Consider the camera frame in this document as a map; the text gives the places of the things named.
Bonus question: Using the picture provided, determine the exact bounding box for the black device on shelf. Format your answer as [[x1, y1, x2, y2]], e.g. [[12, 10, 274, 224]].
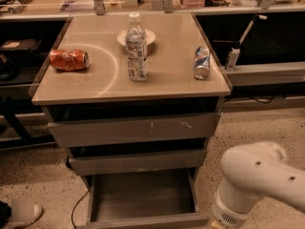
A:
[[0, 38, 41, 52]]

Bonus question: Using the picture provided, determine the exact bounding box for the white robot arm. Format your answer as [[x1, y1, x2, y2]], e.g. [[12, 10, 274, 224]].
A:
[[212, 141, 305, 229]]

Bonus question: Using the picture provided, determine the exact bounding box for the small white plate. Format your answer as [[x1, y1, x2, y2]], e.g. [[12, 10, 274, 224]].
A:
[[117, 30, 155, 46]]

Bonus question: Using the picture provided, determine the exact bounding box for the grey drawer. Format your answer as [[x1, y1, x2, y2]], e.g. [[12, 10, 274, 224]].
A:
[[70, 149, 207, 176], [48, 113, 220, 147], [77, 169, 208, 229]]

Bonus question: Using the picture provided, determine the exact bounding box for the clear plastic water bottle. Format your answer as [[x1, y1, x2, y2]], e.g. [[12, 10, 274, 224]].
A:
[[125, 12, 148, 81]]

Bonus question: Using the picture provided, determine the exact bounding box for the grey drawer cabinet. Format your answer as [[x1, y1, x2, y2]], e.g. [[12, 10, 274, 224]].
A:
[[29, 12, 234, 183]]

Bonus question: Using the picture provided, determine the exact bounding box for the white sneaker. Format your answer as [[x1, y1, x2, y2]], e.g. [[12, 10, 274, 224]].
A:
[[4, 204, 43, 229]]

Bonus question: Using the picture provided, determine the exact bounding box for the black floor cable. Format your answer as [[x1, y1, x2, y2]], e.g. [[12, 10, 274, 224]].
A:
[[71, 190, 92, 229]]

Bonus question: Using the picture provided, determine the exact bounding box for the crushed orange soda can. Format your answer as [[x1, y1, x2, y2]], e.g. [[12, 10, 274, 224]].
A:
[[50, 50, 90, 72]]

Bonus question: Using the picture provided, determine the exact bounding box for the blue silver soda can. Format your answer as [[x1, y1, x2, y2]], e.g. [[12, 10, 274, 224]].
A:
[[193, 47, 210, 80]]

